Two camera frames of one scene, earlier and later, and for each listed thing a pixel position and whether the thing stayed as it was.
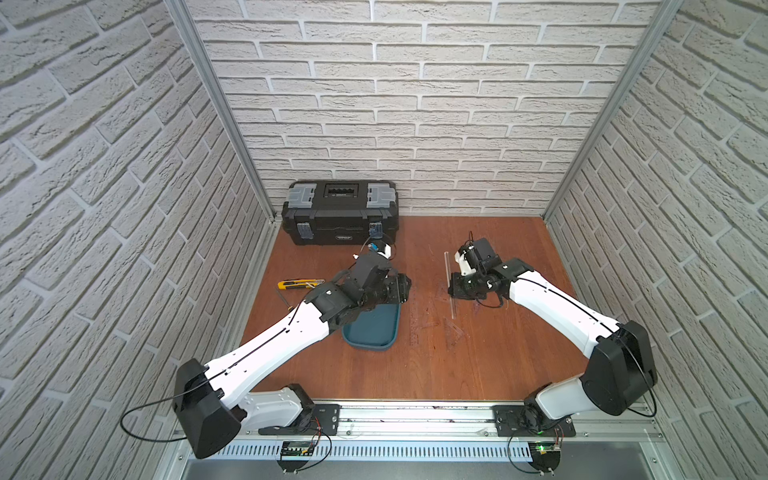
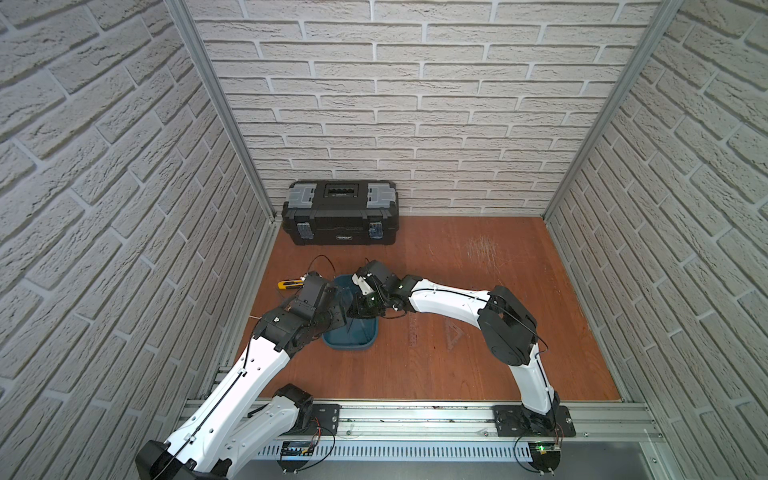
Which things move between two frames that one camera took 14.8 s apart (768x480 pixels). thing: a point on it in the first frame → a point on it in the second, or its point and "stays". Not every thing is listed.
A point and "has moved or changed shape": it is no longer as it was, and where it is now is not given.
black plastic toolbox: x=341 y=212 stays
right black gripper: x=456 y=291 → x=358 y=311
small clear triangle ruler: x=453 y=335 stays
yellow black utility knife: x=300 y=284 stays
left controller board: x=295 y=449 stays
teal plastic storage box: x=375 y=329 has moved or changed shape
